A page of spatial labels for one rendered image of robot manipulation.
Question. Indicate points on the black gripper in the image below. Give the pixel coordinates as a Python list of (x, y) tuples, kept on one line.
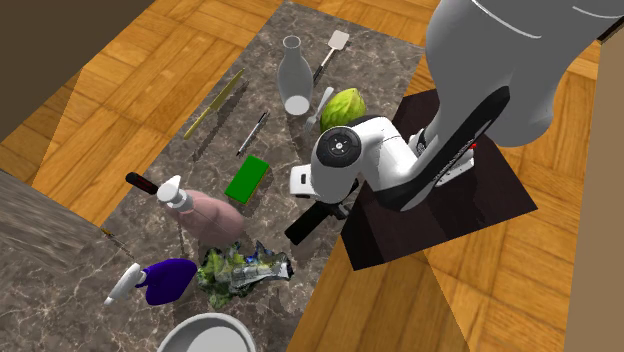
[(312, 222)]

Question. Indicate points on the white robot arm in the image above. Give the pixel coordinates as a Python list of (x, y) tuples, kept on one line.
[(468, 73)]

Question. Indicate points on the green rectangular sponge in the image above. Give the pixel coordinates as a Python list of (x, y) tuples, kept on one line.
[(247, 178)]

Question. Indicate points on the crumpled green foil bag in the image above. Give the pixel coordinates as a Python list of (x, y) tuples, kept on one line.
[(239, 273)]

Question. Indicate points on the pink soap dispenser bottle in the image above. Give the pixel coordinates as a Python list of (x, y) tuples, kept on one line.
[(214, 219)]

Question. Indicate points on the silver and black pen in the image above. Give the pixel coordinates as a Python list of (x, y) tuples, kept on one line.
[(253, 132)]

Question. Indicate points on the green cabbage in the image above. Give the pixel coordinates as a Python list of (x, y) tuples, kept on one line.
[(342, 109)]

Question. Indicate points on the white fork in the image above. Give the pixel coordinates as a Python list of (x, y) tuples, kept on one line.
[(322, 102)]

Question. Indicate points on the dark robot stand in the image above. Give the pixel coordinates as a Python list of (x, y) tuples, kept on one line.
[(438, 219)]

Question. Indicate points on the grey glass vase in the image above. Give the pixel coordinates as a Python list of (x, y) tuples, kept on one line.
[(294, 78)]

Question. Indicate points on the yellow knife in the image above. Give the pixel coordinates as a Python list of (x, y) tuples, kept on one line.
[(219, 100)]

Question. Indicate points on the white bowl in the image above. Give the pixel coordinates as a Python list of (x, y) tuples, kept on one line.
[(207, 336)]

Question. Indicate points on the blue spray bottle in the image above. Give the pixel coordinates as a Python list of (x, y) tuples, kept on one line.
[(168, 282)]

